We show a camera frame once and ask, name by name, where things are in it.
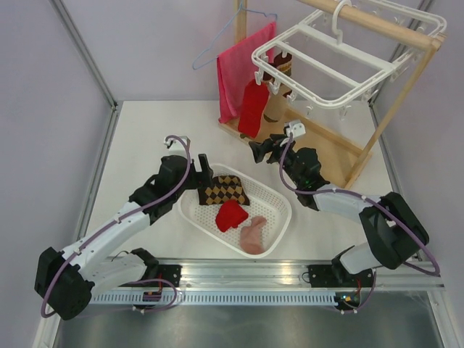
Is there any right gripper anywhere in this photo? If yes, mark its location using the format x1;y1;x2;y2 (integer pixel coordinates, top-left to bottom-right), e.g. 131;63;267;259
249;133;302;186

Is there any brown argyle sock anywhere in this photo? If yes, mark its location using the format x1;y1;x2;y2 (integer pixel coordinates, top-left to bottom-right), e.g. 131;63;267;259
197;175;250;206

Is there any red sock with white print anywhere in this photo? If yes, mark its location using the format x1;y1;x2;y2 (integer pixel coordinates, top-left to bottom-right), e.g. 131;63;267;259
215;200;249;233

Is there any plain red sock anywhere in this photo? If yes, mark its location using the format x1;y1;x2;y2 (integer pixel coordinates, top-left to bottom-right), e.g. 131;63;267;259
238;80;269;138

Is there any pink sock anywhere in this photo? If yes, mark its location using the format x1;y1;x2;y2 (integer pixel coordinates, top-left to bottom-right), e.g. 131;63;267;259
239;216;267;254

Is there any white clip drying hanger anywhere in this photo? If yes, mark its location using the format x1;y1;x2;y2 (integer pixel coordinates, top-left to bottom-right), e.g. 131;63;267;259
251;1;447;115

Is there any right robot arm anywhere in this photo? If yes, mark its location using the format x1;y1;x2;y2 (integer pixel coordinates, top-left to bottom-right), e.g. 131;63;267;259
249;134;429;286

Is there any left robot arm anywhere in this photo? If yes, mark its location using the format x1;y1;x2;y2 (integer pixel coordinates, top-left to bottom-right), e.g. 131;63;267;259
34;154;213;320

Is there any maroon striped sock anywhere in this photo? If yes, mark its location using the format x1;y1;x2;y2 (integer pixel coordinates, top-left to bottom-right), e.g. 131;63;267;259
273;52;293;77
262;72;291;123

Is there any white perforated plastic basket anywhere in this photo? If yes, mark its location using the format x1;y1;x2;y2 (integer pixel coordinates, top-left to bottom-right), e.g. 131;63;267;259
178;164;292;259

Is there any wooden drying rack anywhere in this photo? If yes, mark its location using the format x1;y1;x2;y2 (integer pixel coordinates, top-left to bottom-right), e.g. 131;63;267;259
217;0;447;189

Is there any pink cloth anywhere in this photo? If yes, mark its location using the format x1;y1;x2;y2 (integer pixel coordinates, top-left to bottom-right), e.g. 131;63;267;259
216;21;276;123

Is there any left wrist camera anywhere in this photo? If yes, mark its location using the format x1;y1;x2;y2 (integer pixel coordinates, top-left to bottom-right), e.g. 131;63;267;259
164;135;190;154

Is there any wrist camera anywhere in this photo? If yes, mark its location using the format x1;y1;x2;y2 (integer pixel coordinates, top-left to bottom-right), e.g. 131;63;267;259
283;120;306;139
164;135;190;154

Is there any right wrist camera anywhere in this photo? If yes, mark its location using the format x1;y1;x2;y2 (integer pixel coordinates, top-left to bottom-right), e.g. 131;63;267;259
283;120;306;139

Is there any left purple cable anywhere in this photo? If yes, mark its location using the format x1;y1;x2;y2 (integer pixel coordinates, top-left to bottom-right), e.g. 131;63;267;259
40;134;193;319

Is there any aluminium mounting rail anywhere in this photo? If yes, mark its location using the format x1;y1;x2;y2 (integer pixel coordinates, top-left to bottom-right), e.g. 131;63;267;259
158;258;444;291

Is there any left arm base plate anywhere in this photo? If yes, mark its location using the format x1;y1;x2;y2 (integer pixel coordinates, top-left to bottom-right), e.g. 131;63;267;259
120;264;182;288

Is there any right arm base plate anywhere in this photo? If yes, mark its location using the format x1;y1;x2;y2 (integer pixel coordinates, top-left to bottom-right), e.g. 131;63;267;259
307;265;351;288

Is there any blue wire hanger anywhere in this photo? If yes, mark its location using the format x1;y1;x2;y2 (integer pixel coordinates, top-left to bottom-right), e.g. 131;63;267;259
191;0;279;70

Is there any slotted cable duct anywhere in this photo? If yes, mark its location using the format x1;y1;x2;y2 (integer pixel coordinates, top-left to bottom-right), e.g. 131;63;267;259
90;289;338;307

